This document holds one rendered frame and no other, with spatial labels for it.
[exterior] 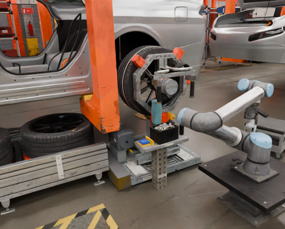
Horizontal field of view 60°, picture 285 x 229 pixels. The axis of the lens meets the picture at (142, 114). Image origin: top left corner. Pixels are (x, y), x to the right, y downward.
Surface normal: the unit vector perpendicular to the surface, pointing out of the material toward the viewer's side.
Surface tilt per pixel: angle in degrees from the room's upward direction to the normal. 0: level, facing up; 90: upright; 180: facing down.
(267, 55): 105
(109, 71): 90
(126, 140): 90
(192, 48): 90
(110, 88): 90
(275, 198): 0
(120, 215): 0
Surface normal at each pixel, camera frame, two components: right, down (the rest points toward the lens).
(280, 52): -0.18, 0.48
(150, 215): -0.03, -0.95
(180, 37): 0.47, 0.28
